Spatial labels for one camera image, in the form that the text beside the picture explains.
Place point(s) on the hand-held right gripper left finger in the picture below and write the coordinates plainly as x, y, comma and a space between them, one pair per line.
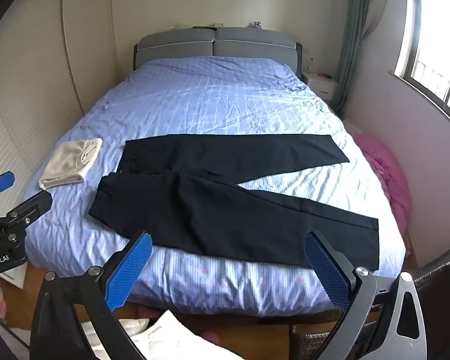
129, 270

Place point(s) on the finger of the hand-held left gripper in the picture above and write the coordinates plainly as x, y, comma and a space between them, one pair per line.
30, 208
0, 184

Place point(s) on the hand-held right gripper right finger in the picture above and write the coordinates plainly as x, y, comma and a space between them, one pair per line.
328, 266

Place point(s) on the black pants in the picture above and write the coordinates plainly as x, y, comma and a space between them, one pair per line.
210, 213

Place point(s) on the white folded garment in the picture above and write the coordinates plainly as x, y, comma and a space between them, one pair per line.
67, 161

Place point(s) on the white cloth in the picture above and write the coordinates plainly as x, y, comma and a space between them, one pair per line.
165, 326

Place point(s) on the pink blanket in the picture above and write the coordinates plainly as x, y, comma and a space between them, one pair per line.
382, 165

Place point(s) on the white louvered wardrobe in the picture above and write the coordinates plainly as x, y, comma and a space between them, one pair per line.
41, 63

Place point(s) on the white nightstand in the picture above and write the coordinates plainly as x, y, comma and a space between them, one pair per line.
324, 86

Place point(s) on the small red item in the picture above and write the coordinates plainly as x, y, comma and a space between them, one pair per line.
325, 75

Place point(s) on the blue striped floral bed sheet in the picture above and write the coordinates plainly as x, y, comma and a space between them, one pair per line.
228, 101

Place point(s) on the green curtain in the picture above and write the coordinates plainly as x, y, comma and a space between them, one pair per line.
354, 26

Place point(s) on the small purple toy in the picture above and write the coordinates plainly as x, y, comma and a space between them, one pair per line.
257, 24

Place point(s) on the stack of books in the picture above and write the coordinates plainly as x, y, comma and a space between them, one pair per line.
208, 26

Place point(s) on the window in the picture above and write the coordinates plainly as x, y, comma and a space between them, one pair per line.
435, 26

